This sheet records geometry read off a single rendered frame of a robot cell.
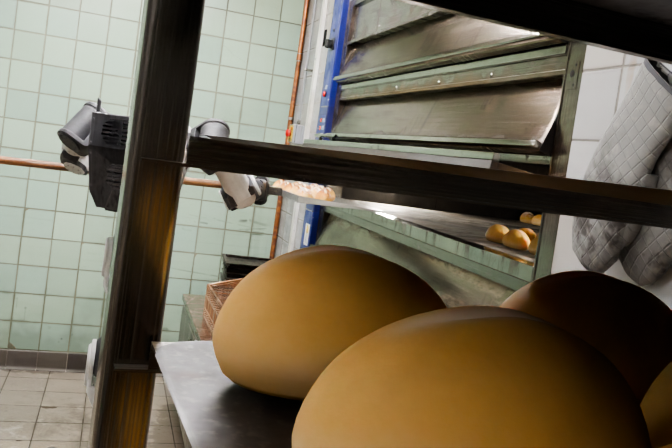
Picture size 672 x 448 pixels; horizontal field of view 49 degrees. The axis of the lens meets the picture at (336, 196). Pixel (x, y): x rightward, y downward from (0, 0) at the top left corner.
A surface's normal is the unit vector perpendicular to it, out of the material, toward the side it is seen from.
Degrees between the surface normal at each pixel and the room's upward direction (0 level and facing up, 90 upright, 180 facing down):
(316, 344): 76
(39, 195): 90
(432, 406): 61
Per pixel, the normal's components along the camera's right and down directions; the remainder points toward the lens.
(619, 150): -0.91, -0.20
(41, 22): 0.29, 0.09
